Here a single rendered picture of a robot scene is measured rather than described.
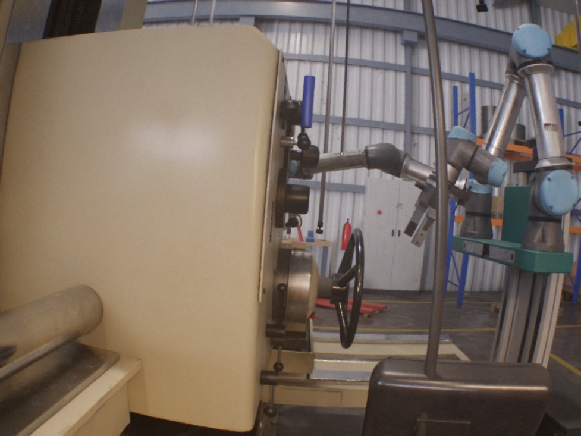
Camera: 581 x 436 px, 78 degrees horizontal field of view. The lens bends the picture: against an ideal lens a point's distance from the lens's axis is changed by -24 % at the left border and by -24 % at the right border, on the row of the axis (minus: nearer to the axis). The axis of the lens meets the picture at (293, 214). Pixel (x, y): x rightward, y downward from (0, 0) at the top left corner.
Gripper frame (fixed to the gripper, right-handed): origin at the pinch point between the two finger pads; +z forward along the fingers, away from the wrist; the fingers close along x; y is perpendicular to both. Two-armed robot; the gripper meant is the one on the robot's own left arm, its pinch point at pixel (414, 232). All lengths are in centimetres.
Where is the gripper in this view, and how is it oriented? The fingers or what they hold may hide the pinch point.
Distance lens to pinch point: 120.3
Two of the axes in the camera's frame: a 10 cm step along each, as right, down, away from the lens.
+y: -8.8, -4.7, 0.1
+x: -0.9, 1.5, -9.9
